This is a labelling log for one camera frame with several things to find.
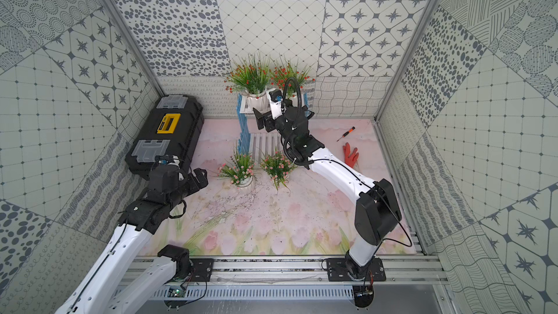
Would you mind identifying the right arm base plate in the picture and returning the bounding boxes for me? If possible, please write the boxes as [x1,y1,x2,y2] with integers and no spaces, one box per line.
[323,257,387,282]

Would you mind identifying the blue white wooden rack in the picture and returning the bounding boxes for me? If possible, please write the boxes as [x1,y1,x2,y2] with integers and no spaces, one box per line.
[237,95,283,168]

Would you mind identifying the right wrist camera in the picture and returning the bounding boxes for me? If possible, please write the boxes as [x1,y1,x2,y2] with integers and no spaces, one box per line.
[267,89,284,119]

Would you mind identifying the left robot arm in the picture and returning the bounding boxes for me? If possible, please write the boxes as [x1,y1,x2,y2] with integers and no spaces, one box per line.
[57,156,208,313]

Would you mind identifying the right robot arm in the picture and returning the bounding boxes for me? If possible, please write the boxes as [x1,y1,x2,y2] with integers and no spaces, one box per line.
[253,106,403,280]

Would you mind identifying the orange black screwdriver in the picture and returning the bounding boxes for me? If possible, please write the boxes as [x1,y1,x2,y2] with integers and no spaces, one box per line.
[336,126,355,142]

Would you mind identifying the pink flower pot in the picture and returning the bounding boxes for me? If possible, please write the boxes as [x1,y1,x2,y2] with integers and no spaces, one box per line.
[260,151,296,190]
[218,151,255,188]

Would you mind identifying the black plastic toolbox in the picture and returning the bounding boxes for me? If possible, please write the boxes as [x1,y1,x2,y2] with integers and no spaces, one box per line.
[125,95,204,180]

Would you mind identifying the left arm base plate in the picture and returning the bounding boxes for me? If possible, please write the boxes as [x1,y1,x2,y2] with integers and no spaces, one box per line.
[173,258,215,282]

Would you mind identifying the red flower pot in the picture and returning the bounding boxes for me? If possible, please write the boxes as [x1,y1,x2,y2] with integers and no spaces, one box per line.
[225,54,271,113]
[270,59,315,98]

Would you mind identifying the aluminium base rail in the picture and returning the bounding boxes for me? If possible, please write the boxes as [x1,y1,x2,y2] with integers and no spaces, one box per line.
[89,254,450,286]

